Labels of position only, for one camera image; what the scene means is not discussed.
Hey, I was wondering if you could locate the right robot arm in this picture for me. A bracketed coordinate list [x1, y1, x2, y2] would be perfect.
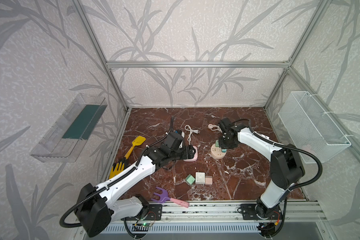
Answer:
[218, 118, 323, 220]

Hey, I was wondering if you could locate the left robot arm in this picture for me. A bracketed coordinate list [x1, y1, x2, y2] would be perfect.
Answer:
[59, 125, 198, 238]

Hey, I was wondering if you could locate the light green charger plug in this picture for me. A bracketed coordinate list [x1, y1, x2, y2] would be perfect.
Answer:
[185, 175, 196, 186]

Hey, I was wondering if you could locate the white USB charger plug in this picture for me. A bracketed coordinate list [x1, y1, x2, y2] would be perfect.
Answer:
[195, 172, 206, 185]

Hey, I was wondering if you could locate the pink charger plug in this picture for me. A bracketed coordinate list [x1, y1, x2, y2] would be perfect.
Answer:
[205, 176, 213, 185]

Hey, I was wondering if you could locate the pink square power strip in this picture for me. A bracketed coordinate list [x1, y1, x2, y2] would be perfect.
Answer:
[183, 124, 202, 163]

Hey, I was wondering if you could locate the beige round power strip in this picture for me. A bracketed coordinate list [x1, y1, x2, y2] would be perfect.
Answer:
[207, 123, 229, 160]

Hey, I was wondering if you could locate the yellow toy shovel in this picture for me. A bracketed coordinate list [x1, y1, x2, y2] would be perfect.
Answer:
[125, 136, 146, 160]

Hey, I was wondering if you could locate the purple pink garden fork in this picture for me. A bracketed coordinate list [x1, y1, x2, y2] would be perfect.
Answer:
[151, 187, 190, 208]

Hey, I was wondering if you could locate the yellow black garden rake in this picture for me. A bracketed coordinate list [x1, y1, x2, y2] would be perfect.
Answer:
[109, 158, 128, 180]

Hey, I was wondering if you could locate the pink object in basket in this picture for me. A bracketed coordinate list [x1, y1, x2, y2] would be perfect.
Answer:
[301, 145, 316, 155]

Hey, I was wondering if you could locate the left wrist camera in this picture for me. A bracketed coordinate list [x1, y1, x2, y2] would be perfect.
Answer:
[164, 130, 184, 150]

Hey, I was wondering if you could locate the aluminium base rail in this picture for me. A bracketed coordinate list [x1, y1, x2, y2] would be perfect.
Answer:
[77, 200, 328, 235]

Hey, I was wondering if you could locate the aluminium frame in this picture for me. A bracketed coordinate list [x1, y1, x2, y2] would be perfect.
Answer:
[67, 1, 360, 239]

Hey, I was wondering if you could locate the white wire mesh basket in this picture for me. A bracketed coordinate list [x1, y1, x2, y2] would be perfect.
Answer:
[278, 91, 352, 163]

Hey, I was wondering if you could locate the clear plastic wall bin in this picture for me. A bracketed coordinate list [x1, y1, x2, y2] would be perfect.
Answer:
[30, 94, 108, 163]

